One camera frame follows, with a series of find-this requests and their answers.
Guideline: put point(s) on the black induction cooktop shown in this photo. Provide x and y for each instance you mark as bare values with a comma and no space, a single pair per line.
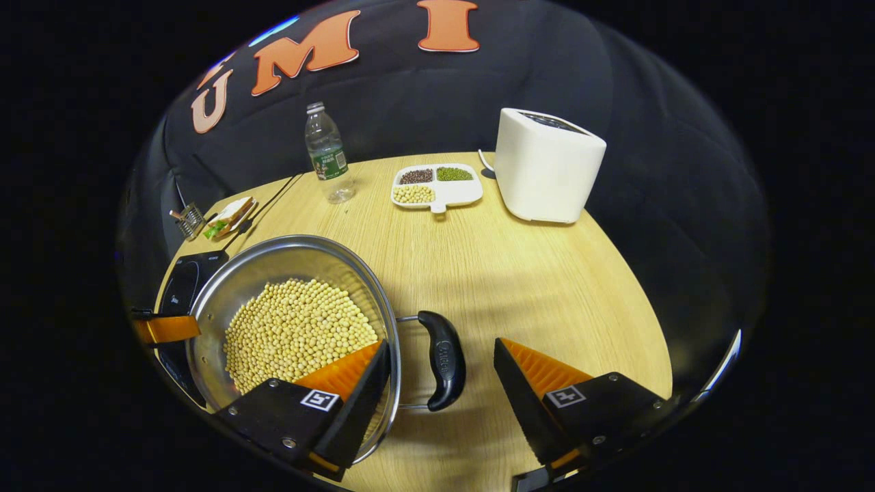
179,287

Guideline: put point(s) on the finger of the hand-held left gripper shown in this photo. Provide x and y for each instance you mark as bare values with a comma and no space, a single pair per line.
164,329

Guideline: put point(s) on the clear plastic water bottle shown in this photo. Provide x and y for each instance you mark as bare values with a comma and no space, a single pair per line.
328,157

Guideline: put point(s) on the pile of soybeans in pot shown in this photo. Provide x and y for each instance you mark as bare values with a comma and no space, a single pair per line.
294,328

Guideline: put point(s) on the heap of dark red beans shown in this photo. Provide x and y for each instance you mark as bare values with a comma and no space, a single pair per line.
417,176

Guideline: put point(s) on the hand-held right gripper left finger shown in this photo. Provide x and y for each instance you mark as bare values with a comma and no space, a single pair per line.
362,410

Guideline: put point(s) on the sandwich with lettuce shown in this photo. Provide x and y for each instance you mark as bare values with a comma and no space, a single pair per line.
232,212

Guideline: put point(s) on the white box-shaped appliance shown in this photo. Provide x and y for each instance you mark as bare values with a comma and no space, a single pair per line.
547,171

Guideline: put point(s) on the small heap of soybeans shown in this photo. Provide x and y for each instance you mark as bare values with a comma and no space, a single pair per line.
413,195

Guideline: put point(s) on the glass container with metal rack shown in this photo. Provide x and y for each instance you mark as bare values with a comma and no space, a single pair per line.
190,221

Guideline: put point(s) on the heap of green mung beans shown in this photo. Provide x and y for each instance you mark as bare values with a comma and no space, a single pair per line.
454,174

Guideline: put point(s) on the white divided tray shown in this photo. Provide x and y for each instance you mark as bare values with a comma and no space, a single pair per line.
454,195

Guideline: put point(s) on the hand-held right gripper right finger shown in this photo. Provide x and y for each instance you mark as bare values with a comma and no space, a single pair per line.
523,403

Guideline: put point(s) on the black backdrop cloth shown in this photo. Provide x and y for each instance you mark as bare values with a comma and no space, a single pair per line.
410,102

